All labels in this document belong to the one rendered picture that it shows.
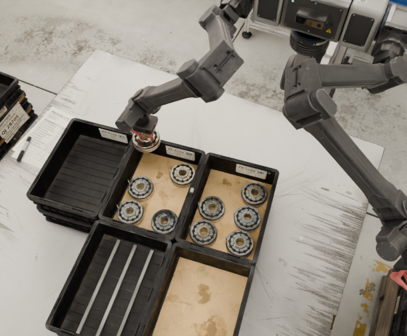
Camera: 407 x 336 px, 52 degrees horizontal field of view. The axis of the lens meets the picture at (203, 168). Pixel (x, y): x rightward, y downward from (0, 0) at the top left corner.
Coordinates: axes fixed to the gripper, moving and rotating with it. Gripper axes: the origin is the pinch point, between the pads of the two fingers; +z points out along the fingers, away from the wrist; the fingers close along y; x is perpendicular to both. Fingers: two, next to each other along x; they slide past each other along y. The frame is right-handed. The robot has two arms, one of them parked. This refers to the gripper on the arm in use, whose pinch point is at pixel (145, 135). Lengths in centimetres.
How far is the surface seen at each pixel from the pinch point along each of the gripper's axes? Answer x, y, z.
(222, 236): -21.0, 37.0, 22.8
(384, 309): -7, 119, 93
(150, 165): -0.3, -1.3, 22.7
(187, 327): -56, 36, 22
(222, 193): -3.4, 31.5, 23.2
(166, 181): -5.2, 7.6, 22.7
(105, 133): 5.2, -23.4, 16.3
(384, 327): -16, 119, 93
